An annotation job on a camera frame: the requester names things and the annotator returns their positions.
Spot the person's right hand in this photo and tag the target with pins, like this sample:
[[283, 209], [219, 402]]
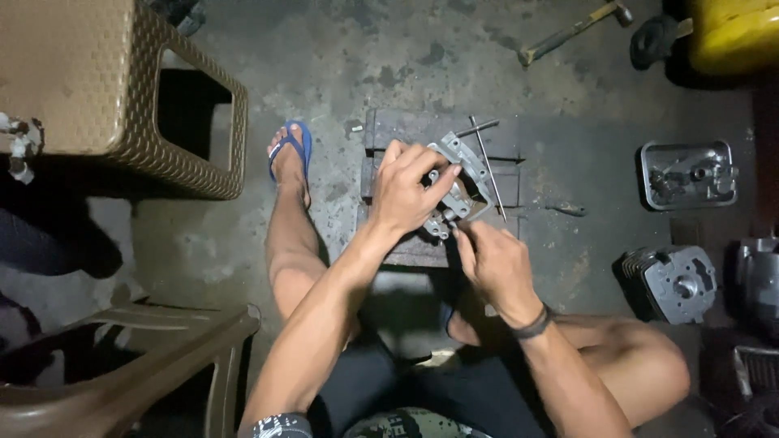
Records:
[[502, 271]]

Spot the black shorts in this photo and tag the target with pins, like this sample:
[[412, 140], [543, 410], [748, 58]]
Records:
[[426, 395]]

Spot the grey engine block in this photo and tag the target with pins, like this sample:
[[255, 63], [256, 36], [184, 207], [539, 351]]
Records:
[[761, 280]]

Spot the dark wooden block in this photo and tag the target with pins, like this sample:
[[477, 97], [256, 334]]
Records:
[[420, 131]]

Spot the brown woven plastic stool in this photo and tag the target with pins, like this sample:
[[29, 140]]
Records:
[[109, 85]]

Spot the person's leg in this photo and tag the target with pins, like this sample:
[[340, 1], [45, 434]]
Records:
[[633, 365], [292, 243]]

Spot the blue flip-flop sandal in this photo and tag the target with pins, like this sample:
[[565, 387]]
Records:
[[302, 146]]

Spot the finned metal engine part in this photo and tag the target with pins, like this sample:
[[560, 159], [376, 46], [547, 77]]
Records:
[[758, 371]]

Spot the grey metal engine casing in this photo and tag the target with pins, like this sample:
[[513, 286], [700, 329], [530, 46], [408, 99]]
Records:
[[471, 176]]

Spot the white corroded metal fitting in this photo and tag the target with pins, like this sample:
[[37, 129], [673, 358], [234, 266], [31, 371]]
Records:
[[21, 146]]

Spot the person's right leg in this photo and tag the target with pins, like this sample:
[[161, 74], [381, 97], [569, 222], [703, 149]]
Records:
[[633, 365]]

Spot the brown plastic chair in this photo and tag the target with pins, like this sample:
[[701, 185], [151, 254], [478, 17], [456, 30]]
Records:
[[152, 353]]

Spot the yellow plastic container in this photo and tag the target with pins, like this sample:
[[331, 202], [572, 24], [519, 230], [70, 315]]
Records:
[[736, 36]]

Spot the metal tray with engine parts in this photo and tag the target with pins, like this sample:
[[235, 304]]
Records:
[[687, 175]]

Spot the black wristband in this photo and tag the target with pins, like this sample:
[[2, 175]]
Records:
[[534, 326]]

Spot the finned engine cylinder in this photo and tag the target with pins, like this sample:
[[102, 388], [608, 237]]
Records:
[[669, 283]]

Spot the person's left hand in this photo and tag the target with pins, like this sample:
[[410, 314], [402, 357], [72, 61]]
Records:
[[398, 194]]

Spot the patterned shirt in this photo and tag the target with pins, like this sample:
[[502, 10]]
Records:
[[414, 424]]

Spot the person's left leg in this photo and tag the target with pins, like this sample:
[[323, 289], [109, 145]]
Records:
[[292, 243]]

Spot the black cloth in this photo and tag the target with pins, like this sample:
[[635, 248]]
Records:
[[652, 41]]

